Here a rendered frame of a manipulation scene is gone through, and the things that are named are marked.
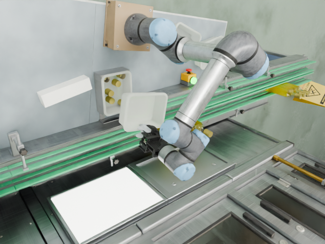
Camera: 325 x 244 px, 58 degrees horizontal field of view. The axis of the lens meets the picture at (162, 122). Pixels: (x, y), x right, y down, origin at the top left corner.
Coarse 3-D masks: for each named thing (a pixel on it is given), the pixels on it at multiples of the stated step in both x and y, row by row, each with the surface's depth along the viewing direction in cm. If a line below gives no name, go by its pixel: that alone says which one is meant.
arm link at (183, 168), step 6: (168, 156) 113; (174, 156) 112; (180, 156) 110; (168, 162) 113; (174, 162) 111; (180, 162) 110; (186, 162) 109; (192, 162) 111; (174, 168) 110; (180, 168) 108; (186, 168) 108; (192, 168) 109; (174, 174) 112; (180, 174) 108; (186, 174) 109; (192, 174) 111; (186, 180) 111
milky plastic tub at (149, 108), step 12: (132, 96) 122; (144, 96) 135; (156, 96) 139; (120, 108) 129; (132, 108) 133; (144, 108) 138; (156, 108) 140; (120, 120) 129; (132, 120) 136; (144, 120) 140; (156, 120) 141
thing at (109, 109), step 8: (120, 72) 147; (128, 72) 150; (120, 80) 158; (128, 80) 154; (104, 88) 153; (112, 88) 156; (120, 88) 159; (128, 88) 156; (104, 96) 147; (112, 96) 158; (120, 96) 161; (104, 104) 148; (112, 104) 160; (104, 112) 150; (112, 112) 154
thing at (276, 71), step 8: (296, 64) 243; (304, 64) 242; (272, 72) 222; (280, 72) 221; (240, 80) 202; (248, 80) 202; (256, 80) 205; (184, 96) 173; (168, 104) 162; (176, 104) 163
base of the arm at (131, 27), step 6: (132, 18) 138; (138, 18) 136; (144, 18) 134; (126, 24) 137; (132, 24) 136; (138, 24) 134; (126, 30) 138; (132, 30) 136; (138, 30) 134; (126, 36) 140; (132, 36) 138; (138, 36) 135; (132, 42) 141; (138, 42) 140; (144, 42) 137
